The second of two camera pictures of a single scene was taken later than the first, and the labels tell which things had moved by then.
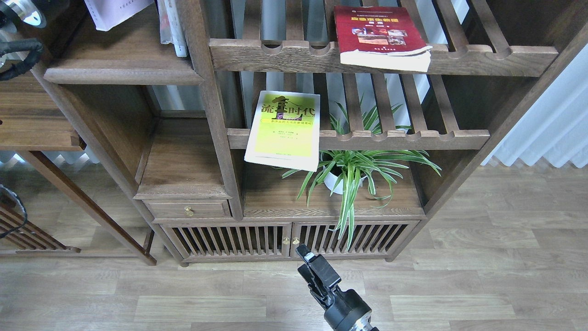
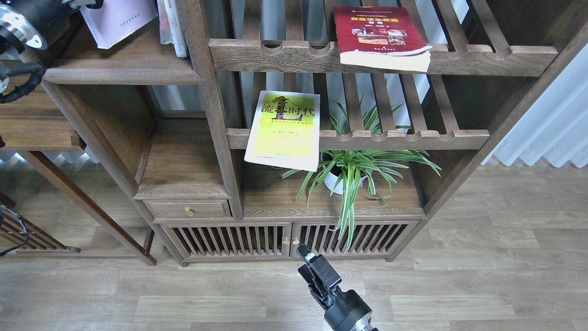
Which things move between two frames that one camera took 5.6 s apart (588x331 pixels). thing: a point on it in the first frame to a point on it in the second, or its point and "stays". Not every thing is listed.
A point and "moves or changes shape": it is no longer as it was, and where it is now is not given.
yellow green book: [284, 132] stays
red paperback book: [380, 37] stays
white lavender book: [107, 14] moves or changes shape
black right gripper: [348, 305] stays
